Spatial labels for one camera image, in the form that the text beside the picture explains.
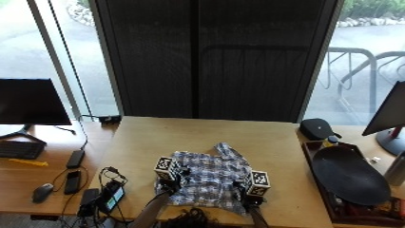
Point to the person's left hand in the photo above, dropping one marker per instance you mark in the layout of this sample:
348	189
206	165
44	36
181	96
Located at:
172	185

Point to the person's right hand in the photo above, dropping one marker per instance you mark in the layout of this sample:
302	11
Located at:
249	199

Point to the blue white plaid shirt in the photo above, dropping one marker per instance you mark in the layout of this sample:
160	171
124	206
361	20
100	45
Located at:
213	177

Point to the white marker cube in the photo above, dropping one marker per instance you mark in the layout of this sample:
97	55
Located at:
258	182
168	167

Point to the smartphone with lit screen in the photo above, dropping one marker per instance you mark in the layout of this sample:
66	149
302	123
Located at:
113	196

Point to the dark wooden tray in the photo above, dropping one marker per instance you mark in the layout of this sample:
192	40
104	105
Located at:
324	202

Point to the small black device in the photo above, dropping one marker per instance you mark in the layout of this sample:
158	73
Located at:
88	202

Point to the small black box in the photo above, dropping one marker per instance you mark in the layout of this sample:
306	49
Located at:
109	119

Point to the black zip pouch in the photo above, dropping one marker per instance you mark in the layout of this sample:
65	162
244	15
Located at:
316	129

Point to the small yellow bottle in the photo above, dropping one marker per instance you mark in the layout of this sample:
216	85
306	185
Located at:
330	141

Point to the black oval tray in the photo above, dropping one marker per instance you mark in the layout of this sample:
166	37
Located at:
349	175

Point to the black power adapter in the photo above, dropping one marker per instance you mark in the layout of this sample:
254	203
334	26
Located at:
74	159

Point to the black smartphone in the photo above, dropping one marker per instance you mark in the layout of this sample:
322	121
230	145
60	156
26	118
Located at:
72	182

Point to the small white object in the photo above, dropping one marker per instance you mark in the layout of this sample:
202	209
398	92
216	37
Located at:
374	159

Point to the grey computer mouse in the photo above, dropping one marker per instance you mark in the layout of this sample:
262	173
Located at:
42	192

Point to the dark roller blind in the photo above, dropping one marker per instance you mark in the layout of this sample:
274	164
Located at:
210	60

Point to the yellow flat tool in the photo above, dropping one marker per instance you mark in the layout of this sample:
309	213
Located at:
28	162

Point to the silver metal bottle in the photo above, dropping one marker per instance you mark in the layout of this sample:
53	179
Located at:
395	171

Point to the black keyboard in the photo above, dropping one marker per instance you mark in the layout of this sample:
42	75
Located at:
20	149

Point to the monitor with red stand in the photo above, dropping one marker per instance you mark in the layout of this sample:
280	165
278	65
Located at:
390	117

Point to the black computer monitor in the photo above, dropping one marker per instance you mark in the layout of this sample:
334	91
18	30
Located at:
29	101

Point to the metal bike rack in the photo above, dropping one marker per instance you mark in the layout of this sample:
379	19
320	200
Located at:
370	82

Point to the grey window frame post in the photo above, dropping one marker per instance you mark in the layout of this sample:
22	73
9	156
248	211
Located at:
54	53

